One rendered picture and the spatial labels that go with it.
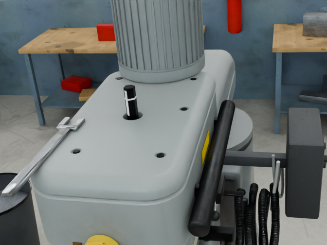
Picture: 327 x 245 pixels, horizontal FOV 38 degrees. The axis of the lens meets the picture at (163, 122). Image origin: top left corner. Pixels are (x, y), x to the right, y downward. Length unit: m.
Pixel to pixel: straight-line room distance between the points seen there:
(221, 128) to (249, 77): 4.36
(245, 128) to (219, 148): 0.59
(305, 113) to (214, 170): 0.45
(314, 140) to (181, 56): 0.36
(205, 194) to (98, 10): 4.75
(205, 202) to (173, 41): 0.37
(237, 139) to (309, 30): 3.26
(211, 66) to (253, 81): 3.91
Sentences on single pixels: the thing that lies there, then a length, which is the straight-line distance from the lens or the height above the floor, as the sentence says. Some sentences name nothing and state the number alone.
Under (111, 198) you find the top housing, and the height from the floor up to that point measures 1.86.
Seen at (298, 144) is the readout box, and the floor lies 1.72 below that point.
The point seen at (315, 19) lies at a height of 1.04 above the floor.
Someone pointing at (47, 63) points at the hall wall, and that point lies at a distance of 5.94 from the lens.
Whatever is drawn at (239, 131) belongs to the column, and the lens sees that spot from 1.51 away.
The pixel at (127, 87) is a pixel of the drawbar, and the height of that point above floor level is 1.95.
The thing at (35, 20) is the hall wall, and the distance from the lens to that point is 5.82.
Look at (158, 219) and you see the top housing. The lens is 0.74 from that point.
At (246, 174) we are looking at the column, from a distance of 1.51.
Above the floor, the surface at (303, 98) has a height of 0.27.
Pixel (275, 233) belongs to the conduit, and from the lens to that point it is 1.24.
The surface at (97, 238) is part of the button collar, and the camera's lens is 0.77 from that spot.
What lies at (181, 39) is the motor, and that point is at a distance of 1.01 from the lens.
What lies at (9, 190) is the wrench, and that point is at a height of 1.90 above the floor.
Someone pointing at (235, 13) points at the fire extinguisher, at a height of 1.01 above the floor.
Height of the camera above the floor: 2.28
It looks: 27 degrees down
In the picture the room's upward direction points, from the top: 5 degrees counter-clockwise
